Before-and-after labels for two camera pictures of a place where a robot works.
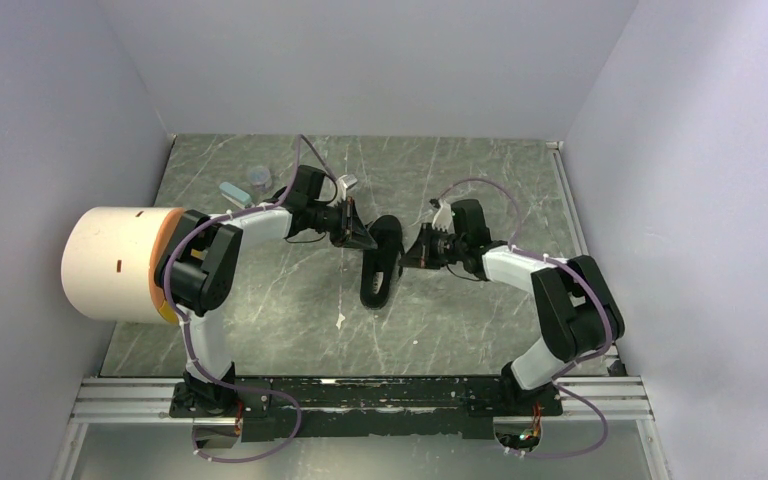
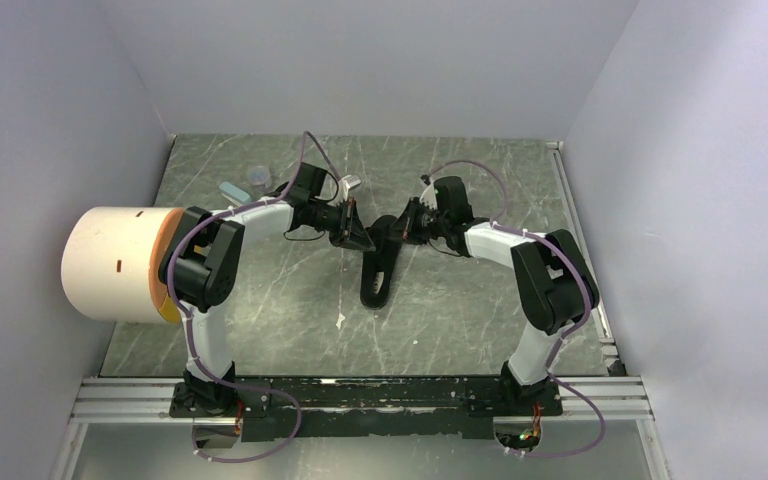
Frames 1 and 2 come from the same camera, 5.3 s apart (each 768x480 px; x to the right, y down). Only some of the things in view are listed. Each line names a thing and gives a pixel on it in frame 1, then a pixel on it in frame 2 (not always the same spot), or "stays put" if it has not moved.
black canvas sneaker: x=381 y=264 stays put
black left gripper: x=350 y=227 stays put
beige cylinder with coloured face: x=108 y=262 stays put
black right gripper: x=421 y=256 → x=404 y=227
